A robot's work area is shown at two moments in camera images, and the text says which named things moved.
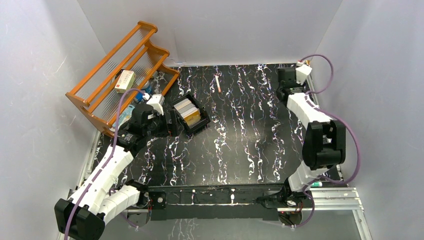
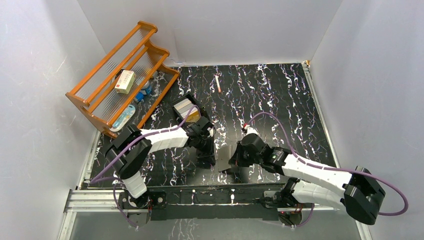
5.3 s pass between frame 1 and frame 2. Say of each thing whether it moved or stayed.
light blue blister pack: stayed
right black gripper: moved
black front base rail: stayed
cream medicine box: stayed
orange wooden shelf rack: stayed
